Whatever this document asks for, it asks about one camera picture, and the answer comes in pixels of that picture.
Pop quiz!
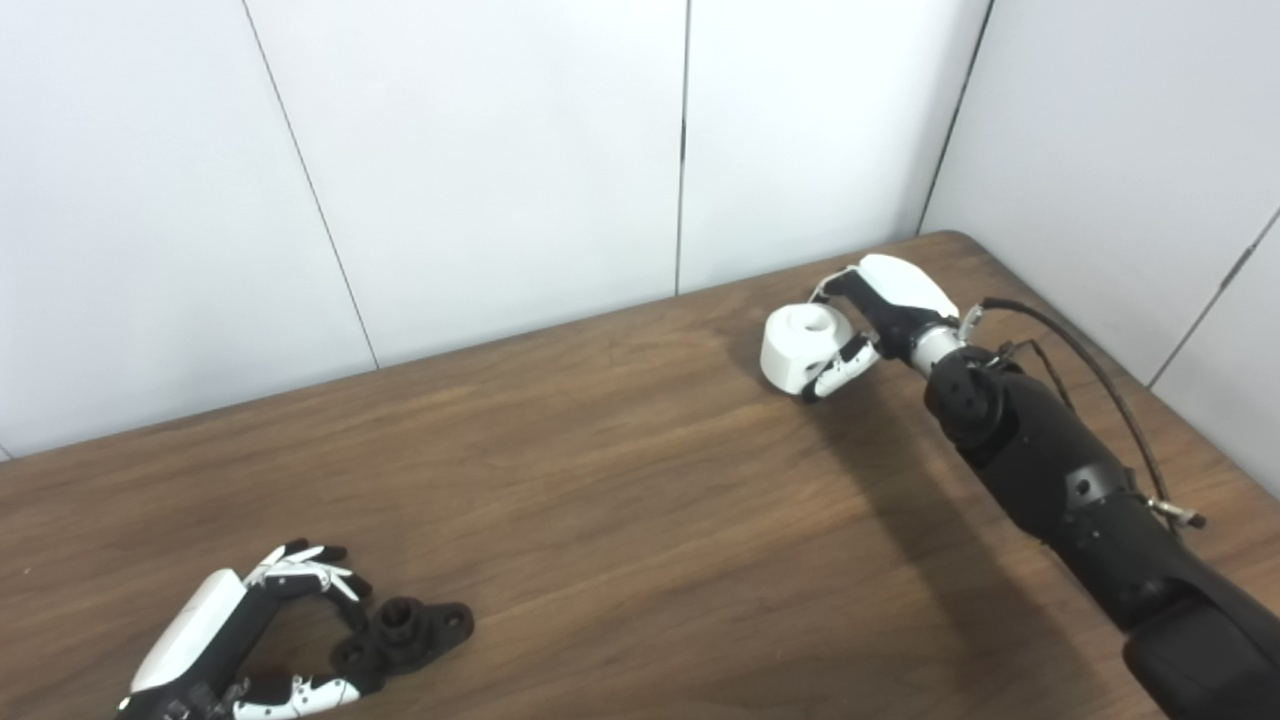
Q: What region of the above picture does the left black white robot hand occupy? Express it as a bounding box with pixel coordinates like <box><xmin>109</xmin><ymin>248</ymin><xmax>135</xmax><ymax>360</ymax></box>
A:
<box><xmin>118</xmin><ymin>539</ymin><xmax>388</xmax><ymax>720</ymax></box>

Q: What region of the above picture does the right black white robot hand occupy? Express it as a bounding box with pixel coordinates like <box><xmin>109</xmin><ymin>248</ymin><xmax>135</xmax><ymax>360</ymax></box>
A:
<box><xmin>799</xmin><ymin>253</ymin><xmax>962</xmax><ymax>404</ymax></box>

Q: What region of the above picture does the round white plastic piece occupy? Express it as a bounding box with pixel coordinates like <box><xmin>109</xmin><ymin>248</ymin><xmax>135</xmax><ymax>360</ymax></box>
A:
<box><xmin>760</xmin><ymin>304</ymin><xmax>857</xmax><ymax>396</ymax></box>

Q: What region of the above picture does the black plastic holder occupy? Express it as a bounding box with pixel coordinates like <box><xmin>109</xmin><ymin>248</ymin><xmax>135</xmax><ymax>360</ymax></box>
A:
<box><xmin>330</xmin><ymin>597</ymin><xmax>475</xmax><ymax>686</ymax></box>

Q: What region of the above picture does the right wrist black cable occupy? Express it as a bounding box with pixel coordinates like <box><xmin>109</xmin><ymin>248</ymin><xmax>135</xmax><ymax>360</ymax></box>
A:
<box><xmin>958</xmin><ymin>297</ymin><xmax>1207</xmax><ymax>530</ymax></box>

